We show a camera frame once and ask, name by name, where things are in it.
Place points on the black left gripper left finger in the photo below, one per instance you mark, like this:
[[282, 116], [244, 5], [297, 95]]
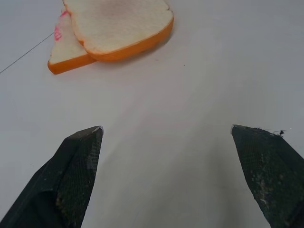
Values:
[[59, 180]]

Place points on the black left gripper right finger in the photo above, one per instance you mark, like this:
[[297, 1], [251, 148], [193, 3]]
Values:
[[273, 178]]

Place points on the yellow stained cloth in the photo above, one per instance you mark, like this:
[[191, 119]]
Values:
[[123, 26]]

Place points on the bread slice with pink edge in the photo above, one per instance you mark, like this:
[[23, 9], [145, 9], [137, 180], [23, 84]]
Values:
[[65, 50]]

